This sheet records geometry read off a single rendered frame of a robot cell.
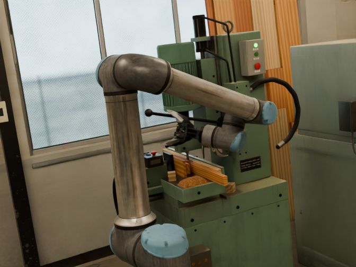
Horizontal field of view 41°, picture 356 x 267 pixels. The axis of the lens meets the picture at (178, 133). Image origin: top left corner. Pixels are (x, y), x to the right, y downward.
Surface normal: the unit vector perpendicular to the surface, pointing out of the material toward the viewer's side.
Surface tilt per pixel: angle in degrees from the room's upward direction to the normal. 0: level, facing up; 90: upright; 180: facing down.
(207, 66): 90
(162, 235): 5
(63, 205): 90
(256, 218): 90
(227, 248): 90
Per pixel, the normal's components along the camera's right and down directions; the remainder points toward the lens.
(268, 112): 0.67, 0.09
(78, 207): 0.47, 0.11
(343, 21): -0.87, 0.18
